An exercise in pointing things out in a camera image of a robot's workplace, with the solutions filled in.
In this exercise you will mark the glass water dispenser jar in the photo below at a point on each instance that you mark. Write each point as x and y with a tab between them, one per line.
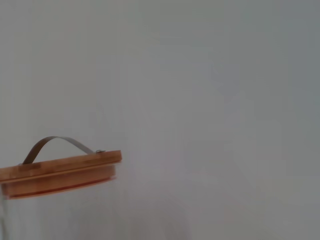
3	220

